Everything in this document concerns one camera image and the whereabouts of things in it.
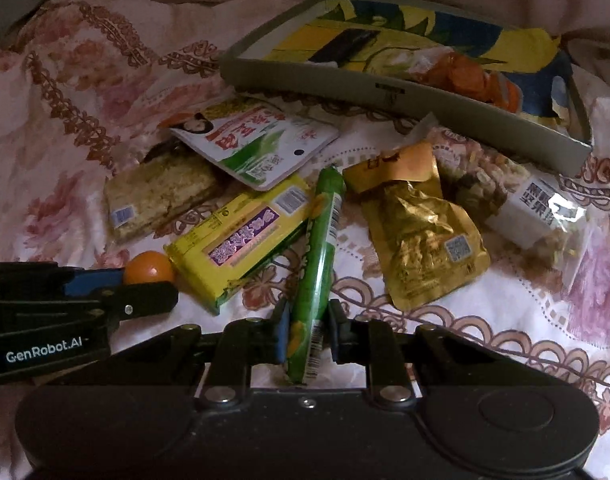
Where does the small orange fruit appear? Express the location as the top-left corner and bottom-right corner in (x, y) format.
(122, 250), (176, 285)

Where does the yellow wafer snack pack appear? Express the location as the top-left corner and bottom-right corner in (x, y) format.
(165, 174), (311, 315)

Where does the clear rice cracker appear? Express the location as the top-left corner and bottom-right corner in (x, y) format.
(104, 153), (219, 243)

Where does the gold foil snack pouch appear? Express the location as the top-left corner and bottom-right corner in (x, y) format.
(343, 141), (490, 312)

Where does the green corn sausage stick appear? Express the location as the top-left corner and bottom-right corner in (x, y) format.
(285, 166), (346, 385)

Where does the white green snack packet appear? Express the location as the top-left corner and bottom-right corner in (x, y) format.
(163, 94), (340, 191)

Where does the floral pink bedsheet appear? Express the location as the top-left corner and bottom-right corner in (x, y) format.
(0, 0), (610, 479)

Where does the clear mixed nuts bag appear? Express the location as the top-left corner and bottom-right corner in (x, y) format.
(408, 114), (592, 292)

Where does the orange snack bag in tray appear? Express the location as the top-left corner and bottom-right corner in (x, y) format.
(409, 52), (523, 113)

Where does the grey cardboard tray box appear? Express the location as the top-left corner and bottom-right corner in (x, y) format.
(220, 0), (593, 176)

